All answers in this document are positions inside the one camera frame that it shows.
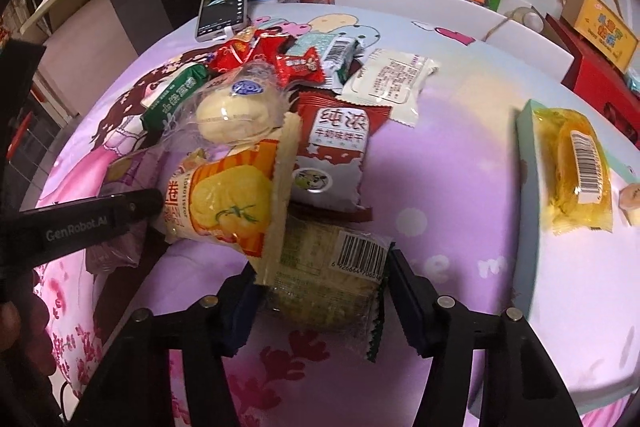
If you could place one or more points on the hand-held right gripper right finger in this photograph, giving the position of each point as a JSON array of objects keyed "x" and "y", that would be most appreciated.
[{"x": 407, "y": 302}]

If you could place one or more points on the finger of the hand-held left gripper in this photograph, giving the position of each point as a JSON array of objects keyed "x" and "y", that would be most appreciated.
[{"x": 140, "y": 207}]

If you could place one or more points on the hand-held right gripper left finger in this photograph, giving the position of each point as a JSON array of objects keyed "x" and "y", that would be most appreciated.
[{"x": 240, "y": 312}]

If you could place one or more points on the pale barcode snack packet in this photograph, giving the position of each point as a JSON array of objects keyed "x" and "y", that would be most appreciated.
[{"x": 325, "y": 287}]

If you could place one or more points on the orange yellow snack packet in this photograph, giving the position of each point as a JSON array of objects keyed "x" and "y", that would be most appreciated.
[{"x": 225, "y": 207}]

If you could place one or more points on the green snack packet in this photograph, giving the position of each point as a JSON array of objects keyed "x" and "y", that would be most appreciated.
[{"x": 170, "y": 99}]

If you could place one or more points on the clear packet with round bun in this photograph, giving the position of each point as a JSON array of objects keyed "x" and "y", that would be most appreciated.
[{"x": 235, "y": 112}]

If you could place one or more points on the teal shallow box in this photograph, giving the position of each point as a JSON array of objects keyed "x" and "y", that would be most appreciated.
[{"x": 527, "y": 217}]

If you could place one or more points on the red white biscuit packet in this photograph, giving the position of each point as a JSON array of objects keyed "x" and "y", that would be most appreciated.
[{"x": 335, "y": 142}]

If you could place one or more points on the person's left hand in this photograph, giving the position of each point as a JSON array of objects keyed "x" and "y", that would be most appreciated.
[{"x": 20, "y": 327}]

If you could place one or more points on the red patterned candy packet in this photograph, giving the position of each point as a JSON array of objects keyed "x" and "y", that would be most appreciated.
[{"x": 235, "y": 54}]

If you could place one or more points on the yellow clear snack packet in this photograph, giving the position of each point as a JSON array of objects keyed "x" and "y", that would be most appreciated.
[{"x": 570, "y": 167}]

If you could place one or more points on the small red snack packet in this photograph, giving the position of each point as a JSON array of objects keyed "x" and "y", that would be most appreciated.
[{"x": 300, "y": 67}]

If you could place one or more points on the smartphone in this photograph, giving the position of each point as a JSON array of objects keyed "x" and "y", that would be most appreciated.
[{"x": 222, "y": 7}]

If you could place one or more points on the white flat snack packet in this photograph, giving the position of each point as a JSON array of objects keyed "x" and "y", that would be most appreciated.
[{"x": 390, "y": 82}]

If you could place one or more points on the light teal snack packet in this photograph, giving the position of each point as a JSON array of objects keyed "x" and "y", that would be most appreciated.
[{"x": 310, "y": 44}]

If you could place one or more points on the small yellow cake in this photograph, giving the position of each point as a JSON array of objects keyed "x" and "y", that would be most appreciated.
[{"x": 632, "y": 202}]

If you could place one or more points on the white green barcode packet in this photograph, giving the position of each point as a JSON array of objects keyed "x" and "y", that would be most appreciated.
[{"x": 340, "y": 52}]

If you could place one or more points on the red gift box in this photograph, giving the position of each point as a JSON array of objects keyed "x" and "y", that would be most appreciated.
[{"x": 595, "y": 82}]

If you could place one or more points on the clear round bottle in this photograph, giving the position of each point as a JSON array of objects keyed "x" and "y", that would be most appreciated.
[{"x": 527, "y": 16}]

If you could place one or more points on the light blue tissue pack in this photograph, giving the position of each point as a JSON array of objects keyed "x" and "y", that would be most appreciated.
[{"x": 634, "y": 82}]

